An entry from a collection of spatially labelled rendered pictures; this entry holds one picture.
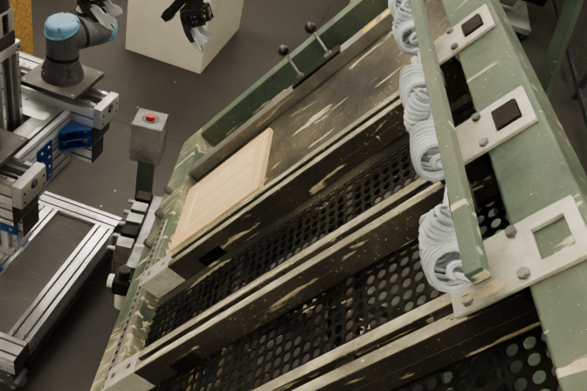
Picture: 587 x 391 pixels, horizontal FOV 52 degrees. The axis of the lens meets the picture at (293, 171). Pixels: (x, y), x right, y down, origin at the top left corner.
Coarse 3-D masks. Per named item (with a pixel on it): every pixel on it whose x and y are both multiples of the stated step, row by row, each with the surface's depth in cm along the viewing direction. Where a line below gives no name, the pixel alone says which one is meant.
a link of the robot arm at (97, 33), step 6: (78, 6) 222; (78, 12) 220; (84, 18) 220; (114, 18) 227; (90, 24) 220; (96, 24) 221; (90, 30) 219; (96, 30) 221; (102, 30) 223; (108, 30) 225; (114, 30) 227; (90, 36) 220; (96, 36) 222; (102, 36) 224; (108, 36) 226; (114, 36) 229; (90, 42) 222; (96, 42) 224; (102, 42) 227
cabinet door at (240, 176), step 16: (256, 144) 196; (240, 160) 198; (256, 160) 187; (208, 176) 210; (224, 176) 199; (240, 176) 189; (256, 176) 179; (192, 192) 212; (208, 192) 201; (224, 192) 190; (240, 192) 180; (192, 208) 202; (208, 208) 192; (224, 208) 181; (192, 224) 192; (208, 224) 183; (176, 240) 193
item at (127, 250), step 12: (144, 192) 229; (144, 204) 224; (156, 204) 229; (132, 216) 217; (144, 216) 222; (132, 228) 213; (144, 228) 218; (120, 240) 208; (132, 240) 209; (120, 252) 208; (132, 252) 208; (120, 264) 215; (132, 264) 204; (108, 276) 198; (120, 276) 195; (132, 276) 199; (120, 288) 197; (120, 300) 202
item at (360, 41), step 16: (368, 32) 183; (384, 32) 183; (352, 48) 187; (336, 64) 190; (320, 80) 194; (288, 96) 199; (272, 112) 203; (240, 128) 211; (256, 128) 207; (224, 144) 213; (240, 144) 212; (208, 160) 217
